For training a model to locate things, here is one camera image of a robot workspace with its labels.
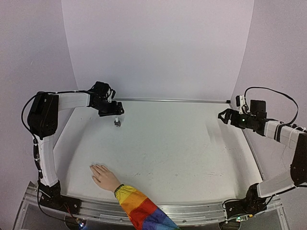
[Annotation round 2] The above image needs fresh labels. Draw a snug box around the left base black cable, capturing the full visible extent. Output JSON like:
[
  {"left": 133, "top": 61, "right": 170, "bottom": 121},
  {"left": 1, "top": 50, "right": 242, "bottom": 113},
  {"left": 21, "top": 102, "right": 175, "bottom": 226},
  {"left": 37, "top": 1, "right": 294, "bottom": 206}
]
[{"left": 37, "top": 184, "right": 80, "bottom": 223}]

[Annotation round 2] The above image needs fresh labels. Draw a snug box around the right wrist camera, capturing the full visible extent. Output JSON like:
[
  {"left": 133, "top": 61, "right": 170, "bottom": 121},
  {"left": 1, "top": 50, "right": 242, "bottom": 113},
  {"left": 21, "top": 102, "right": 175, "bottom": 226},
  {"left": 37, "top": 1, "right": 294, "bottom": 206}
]
[{"left": 236, "top": 95, "right": 248, "bottom": 114}]

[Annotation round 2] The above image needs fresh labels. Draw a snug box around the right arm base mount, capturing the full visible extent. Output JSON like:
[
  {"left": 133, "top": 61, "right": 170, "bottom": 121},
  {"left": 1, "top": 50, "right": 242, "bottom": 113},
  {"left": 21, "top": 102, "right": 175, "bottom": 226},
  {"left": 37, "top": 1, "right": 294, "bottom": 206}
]
[{"left": 222, "top": 183, "right": 274, "bottom": 220}]

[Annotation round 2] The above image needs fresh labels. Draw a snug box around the right black camera cable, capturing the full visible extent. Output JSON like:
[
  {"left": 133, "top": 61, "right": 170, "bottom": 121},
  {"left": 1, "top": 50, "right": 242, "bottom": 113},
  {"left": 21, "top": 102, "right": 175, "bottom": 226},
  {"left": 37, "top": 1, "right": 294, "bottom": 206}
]
[{"left": 243, "top": 86, "right": 300, "bottom": 126}]

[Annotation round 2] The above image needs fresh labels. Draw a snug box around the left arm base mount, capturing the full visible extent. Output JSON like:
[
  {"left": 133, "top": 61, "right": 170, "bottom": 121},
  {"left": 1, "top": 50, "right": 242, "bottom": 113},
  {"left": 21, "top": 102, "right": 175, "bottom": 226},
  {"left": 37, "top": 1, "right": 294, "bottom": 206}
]
[{"left": 38, "top": 181, "right": 82, "bottom": 214}]

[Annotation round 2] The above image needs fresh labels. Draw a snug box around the aluminium front rail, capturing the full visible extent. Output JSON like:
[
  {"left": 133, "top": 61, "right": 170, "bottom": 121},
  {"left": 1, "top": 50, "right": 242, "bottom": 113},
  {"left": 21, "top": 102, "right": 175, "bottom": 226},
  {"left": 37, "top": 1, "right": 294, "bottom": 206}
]
[{"left": 23, "top": 184, "right": 284, "bottom": 230}]

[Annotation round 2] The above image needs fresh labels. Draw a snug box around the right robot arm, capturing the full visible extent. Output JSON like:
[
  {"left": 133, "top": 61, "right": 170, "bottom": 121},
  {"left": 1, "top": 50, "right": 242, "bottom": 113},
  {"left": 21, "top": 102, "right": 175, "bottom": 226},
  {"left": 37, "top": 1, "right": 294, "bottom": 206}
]
[{"left": 218, "top": 96, "right": 307, "bottom": 198}]

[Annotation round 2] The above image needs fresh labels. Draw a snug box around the rainbow sleeve forearm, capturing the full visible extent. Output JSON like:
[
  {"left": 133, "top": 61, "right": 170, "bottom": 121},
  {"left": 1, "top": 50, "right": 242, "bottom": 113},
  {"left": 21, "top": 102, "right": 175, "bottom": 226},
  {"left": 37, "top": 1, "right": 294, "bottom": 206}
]
[{"left": 114, "top": 184, "right": 180, "bottom": 230}]

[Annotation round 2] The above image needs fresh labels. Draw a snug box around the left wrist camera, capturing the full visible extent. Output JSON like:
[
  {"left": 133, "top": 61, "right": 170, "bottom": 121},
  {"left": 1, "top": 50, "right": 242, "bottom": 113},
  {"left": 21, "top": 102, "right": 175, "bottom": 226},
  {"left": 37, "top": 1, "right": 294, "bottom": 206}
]
[{"left": 106, "top": 89, "right": 116, "bottom": 103}]

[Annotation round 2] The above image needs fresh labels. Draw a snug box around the mannequin hand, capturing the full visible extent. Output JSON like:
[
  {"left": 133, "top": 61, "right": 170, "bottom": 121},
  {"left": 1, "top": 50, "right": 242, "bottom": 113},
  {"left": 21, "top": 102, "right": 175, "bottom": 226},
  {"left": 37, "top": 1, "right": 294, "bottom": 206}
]
[{"left": 90, "top": 164, "right": 121, "bottom": 193}]

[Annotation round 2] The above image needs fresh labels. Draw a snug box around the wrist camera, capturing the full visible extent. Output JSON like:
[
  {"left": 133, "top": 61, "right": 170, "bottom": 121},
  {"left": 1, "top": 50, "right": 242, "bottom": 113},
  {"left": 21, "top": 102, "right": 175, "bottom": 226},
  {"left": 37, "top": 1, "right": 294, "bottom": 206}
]
[
  {"left": 106, "top": 89, "right": 116, "bottom": 103},
  {"left": 236, "top": 95, "right": 248, "bottom": 114}
]

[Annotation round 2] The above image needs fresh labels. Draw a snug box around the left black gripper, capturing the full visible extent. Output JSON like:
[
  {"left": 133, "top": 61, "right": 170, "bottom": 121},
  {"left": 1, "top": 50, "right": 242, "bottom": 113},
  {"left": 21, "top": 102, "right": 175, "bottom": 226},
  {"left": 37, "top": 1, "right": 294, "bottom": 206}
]
[{"left": 95, "top": 99, "right": 126, "bottom": 117}]

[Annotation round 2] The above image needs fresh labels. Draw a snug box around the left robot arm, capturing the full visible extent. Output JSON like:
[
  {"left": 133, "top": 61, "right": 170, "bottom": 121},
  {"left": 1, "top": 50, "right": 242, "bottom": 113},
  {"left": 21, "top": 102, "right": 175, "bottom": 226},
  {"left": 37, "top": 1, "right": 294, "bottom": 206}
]
[{"left": 21, "top": 81, "right": 125, "bottom": 188}]

